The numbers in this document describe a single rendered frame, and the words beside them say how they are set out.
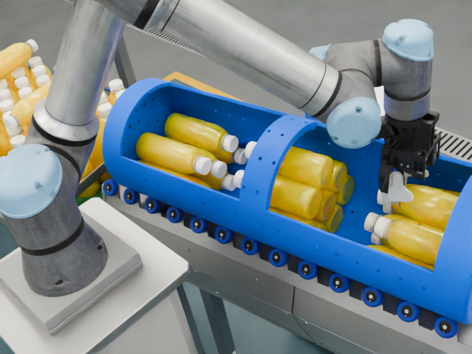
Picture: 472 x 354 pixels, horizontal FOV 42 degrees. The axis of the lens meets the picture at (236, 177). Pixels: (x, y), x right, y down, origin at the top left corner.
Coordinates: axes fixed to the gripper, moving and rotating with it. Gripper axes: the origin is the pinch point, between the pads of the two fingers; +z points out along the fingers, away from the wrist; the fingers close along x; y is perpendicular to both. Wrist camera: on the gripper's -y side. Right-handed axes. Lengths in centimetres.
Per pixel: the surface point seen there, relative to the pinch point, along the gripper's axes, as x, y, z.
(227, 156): 5.4, -45.5, 11.0
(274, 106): 151, -138, 116
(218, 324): 4, -64, 91
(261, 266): -12.2, -25.7, 22.9
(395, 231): -7.6, 3.9, 1.8
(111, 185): -11, -73, 18
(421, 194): -1.1, 6.0, -2.8
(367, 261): -14.8, 1.9, 3.8
